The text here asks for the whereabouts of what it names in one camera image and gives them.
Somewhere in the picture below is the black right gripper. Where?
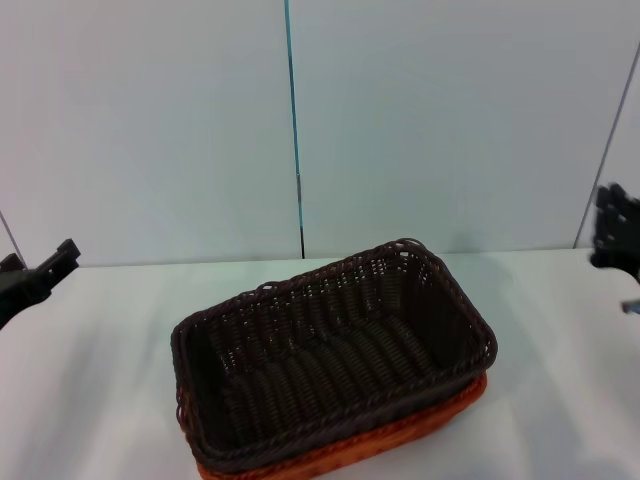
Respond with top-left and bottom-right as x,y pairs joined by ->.
589,182 -> 640,286

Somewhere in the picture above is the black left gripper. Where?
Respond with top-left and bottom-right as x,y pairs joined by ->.
0,238 -> 83,331

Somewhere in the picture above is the orange woven plastic basket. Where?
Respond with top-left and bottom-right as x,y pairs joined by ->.
174,372 -> 489,480

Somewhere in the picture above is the dark brown woven plastic basket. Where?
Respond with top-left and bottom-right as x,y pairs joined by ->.
169,237 -> 499,464

